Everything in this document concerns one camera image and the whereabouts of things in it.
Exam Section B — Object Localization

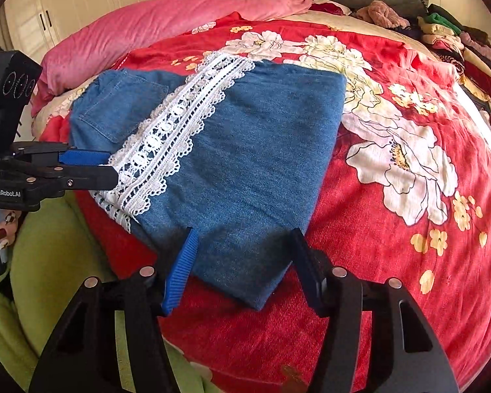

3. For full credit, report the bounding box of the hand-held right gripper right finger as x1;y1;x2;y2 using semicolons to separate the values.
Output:
290;228;460;393

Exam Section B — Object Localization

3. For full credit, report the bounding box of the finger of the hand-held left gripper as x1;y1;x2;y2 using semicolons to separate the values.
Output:
25;165;120;192
10;142;112;167

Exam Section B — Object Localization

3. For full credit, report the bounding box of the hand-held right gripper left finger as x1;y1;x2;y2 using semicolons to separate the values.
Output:
28;227;199;393

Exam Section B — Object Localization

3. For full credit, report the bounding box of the blue denim pants lace trim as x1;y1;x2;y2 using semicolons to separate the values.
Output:
69;51;348;312

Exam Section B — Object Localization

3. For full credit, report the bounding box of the person's left hand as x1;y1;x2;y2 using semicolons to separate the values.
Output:
0;209;24;254

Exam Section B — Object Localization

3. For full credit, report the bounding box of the red floral blanket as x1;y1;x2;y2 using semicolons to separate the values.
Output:
39;11;491;393

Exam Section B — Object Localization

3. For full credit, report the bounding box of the green fleece garment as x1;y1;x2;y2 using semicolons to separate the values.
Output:
0;190;213;393

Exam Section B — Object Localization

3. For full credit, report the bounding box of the white wardrobe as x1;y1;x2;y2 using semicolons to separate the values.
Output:
2;0;189;56

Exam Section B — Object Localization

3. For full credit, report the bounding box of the pink duvet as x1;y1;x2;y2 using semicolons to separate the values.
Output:
30;0;320;117

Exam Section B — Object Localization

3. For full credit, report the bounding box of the pink fluffy garment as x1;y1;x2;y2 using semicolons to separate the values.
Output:
355;0;410;29

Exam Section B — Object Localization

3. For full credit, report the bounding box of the pile of folded clothes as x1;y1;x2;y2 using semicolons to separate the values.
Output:
417;3;491;103

